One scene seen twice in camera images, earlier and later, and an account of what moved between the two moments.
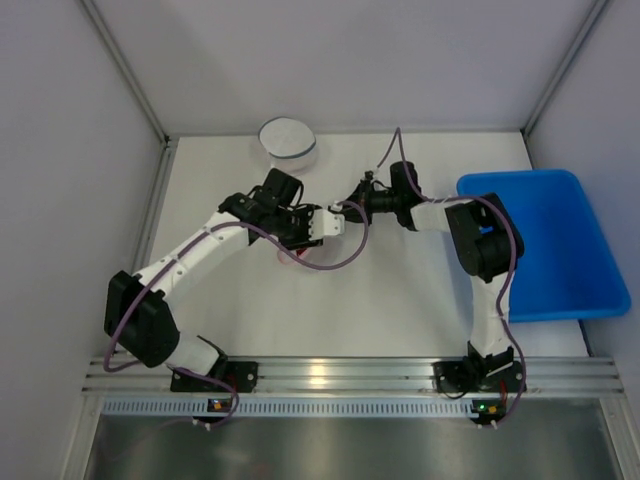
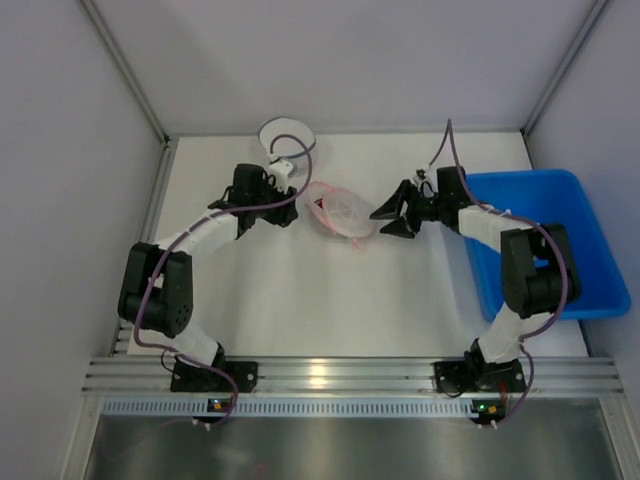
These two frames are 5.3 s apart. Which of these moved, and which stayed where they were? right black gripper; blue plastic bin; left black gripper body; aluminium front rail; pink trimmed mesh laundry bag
Moved: left black gripper body; right black gripper; pink trimmed mesh laundry bag
Stayed: blue plastic bin; aluminium front rail
